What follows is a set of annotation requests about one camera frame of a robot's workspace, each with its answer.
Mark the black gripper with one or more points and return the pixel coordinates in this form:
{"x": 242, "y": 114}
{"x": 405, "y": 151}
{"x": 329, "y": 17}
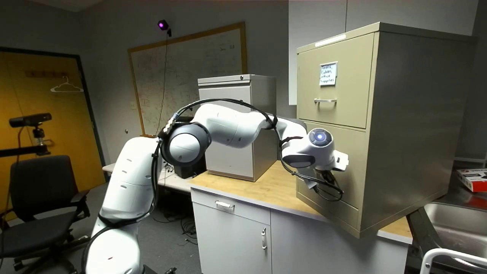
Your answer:
{"x": 317, "y": 181}

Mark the beige unlabelled cabinet drawer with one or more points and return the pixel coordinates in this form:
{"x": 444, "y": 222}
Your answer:
{"x": 355, "y": 177}

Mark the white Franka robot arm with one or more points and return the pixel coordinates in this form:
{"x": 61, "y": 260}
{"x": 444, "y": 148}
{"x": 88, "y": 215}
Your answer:
{"x": 228, "y": 123}

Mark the metal base cabinet drawer pull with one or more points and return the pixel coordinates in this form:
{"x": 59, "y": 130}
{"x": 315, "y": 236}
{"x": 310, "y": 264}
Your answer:
{"x": 224, "y": 206}

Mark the beige labelled cabinet drawer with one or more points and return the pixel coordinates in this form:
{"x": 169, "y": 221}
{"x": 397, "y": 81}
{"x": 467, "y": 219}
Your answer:
{"x": 350, "y": 76}

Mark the white base cabinet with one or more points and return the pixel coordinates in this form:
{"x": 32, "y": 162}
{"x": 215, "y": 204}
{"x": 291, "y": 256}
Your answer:
{"x": 304, "y": 244}

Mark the metal base cabinet door pull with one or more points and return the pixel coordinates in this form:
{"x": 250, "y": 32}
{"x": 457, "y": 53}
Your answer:
{"x": 263, "y": 238}

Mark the grey lateral filing cabinet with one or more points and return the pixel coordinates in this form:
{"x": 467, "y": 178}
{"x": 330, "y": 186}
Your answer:
{"x": 260, "y": 92}

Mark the white paper label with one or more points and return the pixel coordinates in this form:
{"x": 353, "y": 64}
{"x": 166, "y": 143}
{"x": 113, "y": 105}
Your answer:
{"x": 327, "y": 73}

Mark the beige metal filing cabinet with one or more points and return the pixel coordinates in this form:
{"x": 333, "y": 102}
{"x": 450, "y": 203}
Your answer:
{"x": 415, "y": 127}

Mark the black box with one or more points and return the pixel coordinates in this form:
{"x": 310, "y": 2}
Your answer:
{"x": 190, "y": 169}

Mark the steel sink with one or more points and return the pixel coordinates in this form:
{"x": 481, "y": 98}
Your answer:
{"x": 457, "y": 222}

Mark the red and white box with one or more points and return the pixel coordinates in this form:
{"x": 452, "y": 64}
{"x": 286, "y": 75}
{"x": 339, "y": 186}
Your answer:
{"x": 473, "y": 178}

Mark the wood-framed whiteboard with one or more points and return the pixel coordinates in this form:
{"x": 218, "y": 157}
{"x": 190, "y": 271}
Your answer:
{"x": 202, "y": 66}

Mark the black office chair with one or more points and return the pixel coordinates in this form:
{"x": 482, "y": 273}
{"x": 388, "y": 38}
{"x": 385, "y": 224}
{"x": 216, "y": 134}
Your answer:
{"x": 40, "y": 187}

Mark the yellow door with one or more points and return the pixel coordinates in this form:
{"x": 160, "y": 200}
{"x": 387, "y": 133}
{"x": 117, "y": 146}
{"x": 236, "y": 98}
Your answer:
{"x": 30, "y": 66}

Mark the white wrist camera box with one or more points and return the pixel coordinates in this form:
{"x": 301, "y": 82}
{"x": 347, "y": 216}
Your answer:
{"x": 341, "y": 160}

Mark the white metal rail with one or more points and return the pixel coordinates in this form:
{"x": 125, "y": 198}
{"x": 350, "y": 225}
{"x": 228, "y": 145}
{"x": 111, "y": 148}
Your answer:
{"x": 450, "y": 253}

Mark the small camera with purple light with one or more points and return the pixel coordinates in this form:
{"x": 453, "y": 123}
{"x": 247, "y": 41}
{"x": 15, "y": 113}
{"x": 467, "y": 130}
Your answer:
{"x": 163, "y": 25}

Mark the black camera on stand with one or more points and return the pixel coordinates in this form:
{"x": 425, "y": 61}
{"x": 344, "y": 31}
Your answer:
{"x": 30, "y": 119}

